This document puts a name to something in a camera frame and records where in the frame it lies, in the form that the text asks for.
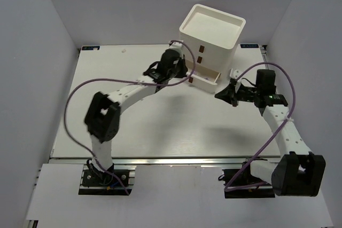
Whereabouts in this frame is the white three-drawer cabinet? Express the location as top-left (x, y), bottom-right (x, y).
top-left (179, 4), bottom-right (246, 93)

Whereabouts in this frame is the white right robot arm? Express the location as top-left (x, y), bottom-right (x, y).
top-left (215, 69), bottom-right (326, 196)

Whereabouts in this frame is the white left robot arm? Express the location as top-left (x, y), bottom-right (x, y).
top-left (84, 48), bottom-right (188, 172)

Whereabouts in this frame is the right blue label sticker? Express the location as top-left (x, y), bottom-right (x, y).
top-left (240, 44), bottom-right (259, 49)

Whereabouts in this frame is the blue label sticker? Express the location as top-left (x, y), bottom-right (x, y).
top-left (81, 45), bottom-right (100, 51)
top-left (240, 44), bottom-right (259, 49)

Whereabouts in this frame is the left blue label sticker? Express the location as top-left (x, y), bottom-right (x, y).
top-left (81, 45), bottom-right (100, 51)

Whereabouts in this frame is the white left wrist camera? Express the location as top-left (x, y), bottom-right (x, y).
top-left (168, 40), bottom-right (183, 53)

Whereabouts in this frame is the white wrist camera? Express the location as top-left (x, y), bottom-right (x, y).
top-left (168, 40), bottom-right (183, 53)
top-left (229, 68), bottom-right (242, 91)

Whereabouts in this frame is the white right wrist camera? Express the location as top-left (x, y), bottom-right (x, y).
top-left (229, 68), bottom-right (242, 91)

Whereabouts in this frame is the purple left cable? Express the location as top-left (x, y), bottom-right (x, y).
top-left (64, 40), bottom-right (198, 195)

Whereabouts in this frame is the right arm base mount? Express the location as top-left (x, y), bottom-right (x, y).
top-left (217, 158), bottom-right (275, 199)

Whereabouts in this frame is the aluminium front rail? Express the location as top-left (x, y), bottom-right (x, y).
top-left (49, 155), bottom-right (284, 166)

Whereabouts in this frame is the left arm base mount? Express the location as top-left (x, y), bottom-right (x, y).
top-left (78, 159), bottom-right (134, 196)

